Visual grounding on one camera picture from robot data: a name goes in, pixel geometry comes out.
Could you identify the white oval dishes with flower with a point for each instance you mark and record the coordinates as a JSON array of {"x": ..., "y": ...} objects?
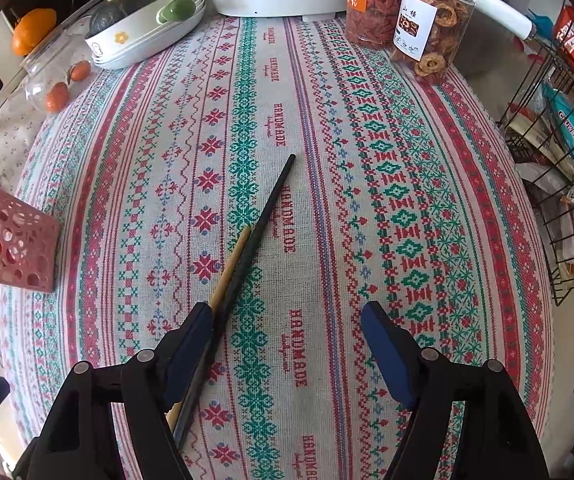
[{"x": 142, "y": 40}]

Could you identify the jar of dried fruit slices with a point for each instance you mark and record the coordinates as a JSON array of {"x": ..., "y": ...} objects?
[{"x": 432, "y": 25}]

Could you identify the brown wooden chopstick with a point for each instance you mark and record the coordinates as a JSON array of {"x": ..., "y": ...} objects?
[{"x": 232, "y": 265}]

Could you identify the plain black chopstick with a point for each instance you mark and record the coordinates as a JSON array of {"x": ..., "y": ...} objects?
[{"x": 257, "y": 230}]

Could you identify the teal snack packet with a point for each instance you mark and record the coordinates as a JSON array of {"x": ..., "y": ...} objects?
[{"x": 567, "y": 125}]

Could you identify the pink perforated utensil holder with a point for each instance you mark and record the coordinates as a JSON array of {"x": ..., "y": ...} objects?
[{"x": 12, "y": 240}]

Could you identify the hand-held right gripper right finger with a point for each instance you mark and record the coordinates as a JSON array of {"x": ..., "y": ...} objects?
[{"x": 389, "y": 355}]

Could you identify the dark green squash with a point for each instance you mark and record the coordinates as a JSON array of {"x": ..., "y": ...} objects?
[{"x": 122, "y": 7}]

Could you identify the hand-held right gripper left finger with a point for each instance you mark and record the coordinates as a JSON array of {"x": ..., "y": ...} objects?
[{"x": 192, "y": 350}]

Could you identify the white floral cloth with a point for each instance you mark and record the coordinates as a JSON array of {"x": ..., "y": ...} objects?
[{"x": 9, "y": 145}]

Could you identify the red green patterned tablecloth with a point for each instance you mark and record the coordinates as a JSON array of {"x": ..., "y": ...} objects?
[{"x": 317, "y": 185}]

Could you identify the clear plastic container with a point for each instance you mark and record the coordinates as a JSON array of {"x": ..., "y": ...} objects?
[{"x": 52, "y": 70}]

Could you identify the jar of red goji berries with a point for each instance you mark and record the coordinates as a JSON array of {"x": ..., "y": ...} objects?
[{"x": 374, "y": 5}]

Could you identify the green pear-shaped fruit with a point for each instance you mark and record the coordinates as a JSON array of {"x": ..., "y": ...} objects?
[{"x": 177, "y": 10}]

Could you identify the large orange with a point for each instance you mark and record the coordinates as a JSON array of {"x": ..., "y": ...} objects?
[{"x": 32, "y": 30}]

